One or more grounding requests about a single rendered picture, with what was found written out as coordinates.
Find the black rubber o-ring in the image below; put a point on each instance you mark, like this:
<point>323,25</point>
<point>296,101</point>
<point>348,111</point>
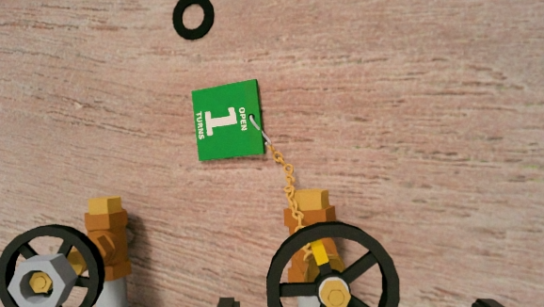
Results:
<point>202,29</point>

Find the green tag with gold chain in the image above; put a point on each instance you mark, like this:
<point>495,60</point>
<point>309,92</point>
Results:
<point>225,127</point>

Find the grey hex nut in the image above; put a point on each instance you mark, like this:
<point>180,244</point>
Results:
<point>59,270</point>

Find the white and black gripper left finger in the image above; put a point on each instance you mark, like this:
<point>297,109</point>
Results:
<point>228,302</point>

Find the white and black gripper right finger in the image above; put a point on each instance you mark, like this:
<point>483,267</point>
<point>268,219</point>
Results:
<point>486,303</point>

